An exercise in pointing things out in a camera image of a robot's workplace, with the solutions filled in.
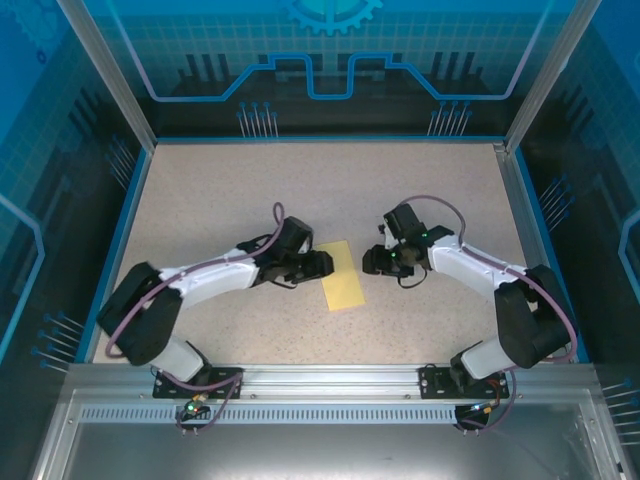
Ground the grey sheet at corner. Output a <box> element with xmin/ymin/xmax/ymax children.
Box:
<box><xmin>67</xmin><ymin>362</ymin><xmax>599</xmax><ymax>401</ymax></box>

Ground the cable connector with green light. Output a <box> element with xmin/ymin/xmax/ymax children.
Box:
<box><xmin>182</xmin><ymin>393</ymin><xmax>210</xmax><ymax>419</ymax></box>

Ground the grey metal sheet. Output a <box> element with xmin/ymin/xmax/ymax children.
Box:
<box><xmin>29</xmin><ymin>389</ymin><xmax>640</xmax><ymax>480</ymax></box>

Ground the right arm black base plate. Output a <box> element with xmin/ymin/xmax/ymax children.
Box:
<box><xmin>418</xmin><ymin>363</ymin><xmax>511</xmax><ymax>401</ymax></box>

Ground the right gripper thin black cable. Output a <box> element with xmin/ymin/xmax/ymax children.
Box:
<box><xmin>397</xmin><ymin>264</ymin><xmax>431</xmax><ymax>289</ymax></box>

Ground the aluminium frame post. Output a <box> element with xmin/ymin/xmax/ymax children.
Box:
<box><xmin>503</xmin><ymin>0</ymin><xmax>604</xmax><ymax>154</ymax></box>
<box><xmin>55</xmin><ymin>0</ymin><xmax>159</xmax><ymax>150</ymax></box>

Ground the slotted aluminium cable duct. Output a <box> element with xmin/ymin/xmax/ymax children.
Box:
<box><xmin>77</xmin><ymin>405</ymin><xmax>584</xmax><ymax>426</ymax></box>

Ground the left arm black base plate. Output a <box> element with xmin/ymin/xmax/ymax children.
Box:
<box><xmin>152</xmin><ymin>366</ymin><xmax>245</xmax><ymax>401</ymax></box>

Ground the aluminium side channel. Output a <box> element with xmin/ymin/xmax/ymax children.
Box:
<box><xmin>492</xmin><ymin>141</ymin><xmax>571</xmax><ymax>365</ymax></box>

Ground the pale yellow paper sheet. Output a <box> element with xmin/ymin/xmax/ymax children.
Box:
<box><xmin>312</xmin><ymin>239</ymin><xmax>367</xmax><ymax>313</ymax></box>

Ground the blue table edge strip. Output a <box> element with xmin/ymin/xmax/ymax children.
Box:
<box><xmin>514</xmin><ymin>149</ymin><xmax>591</xmax><ymax>364</ymax></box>
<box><xmin>81</xmin><ymin>147</ymin><xmax>154</xmax><ymax>365</ymax></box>

